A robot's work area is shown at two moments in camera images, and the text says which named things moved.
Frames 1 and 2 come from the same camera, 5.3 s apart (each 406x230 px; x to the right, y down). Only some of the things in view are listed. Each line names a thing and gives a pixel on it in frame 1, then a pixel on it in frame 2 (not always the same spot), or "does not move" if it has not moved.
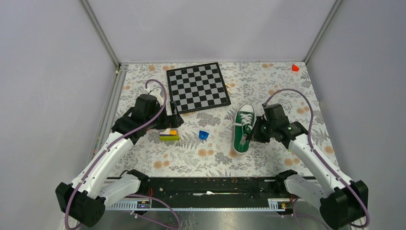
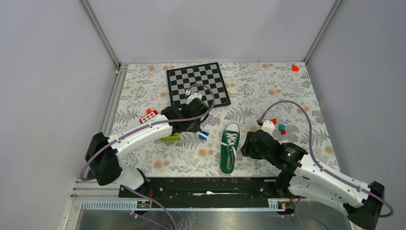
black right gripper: (255, 132) to (247, 150)
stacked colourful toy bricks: (170, 134) does not move
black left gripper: (173, 121) to (196, 128)
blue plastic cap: (203, 134) does not move
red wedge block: (295, 68) does not move
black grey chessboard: (197, 87) does not move
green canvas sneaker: (245, 123) to (229, 145)
